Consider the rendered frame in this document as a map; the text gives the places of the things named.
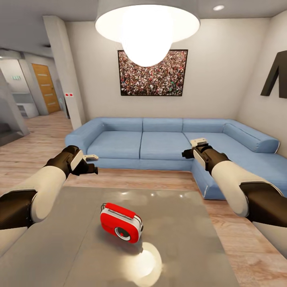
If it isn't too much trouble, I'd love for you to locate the radio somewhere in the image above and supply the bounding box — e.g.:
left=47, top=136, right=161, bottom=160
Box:
left=100, top=203, right=144, bottom=244

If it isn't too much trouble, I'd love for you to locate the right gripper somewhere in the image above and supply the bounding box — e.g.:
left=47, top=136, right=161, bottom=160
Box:
left=182, top=148, right=195, bottom=159

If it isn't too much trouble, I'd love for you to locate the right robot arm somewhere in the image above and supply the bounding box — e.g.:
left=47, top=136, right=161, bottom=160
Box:
left=182, top=138, right=287, bottom=260

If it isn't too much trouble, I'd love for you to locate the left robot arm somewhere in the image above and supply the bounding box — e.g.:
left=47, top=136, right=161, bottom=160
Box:
left=0, top=146, right=98, bottom=258

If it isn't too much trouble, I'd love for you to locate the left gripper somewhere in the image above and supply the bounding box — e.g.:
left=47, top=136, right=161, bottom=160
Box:
left=72, top=162, right=98, bottom=175

